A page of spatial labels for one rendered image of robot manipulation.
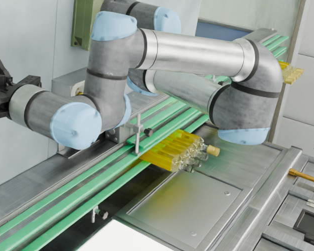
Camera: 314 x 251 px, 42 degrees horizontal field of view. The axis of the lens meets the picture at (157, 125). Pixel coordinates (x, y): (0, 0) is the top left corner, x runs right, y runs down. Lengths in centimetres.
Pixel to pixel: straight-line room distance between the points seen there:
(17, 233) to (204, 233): 61
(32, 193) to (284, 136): 698
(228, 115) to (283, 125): 695
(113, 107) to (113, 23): 15
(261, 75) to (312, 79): 658
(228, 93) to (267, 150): 109
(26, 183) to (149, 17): 63
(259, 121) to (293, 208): 81
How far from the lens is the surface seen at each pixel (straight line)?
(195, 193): 161
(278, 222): 164
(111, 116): 75
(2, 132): 127
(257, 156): 200
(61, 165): 140
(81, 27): 133
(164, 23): 122
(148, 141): 154
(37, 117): 70
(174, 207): 153
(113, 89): 73
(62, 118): 66
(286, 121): 786
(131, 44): 73
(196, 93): 107
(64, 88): 131
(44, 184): 132
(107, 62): 72
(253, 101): 95
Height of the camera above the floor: 166
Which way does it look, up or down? 27 degrees down
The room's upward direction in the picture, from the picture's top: 110 degrees clockwise
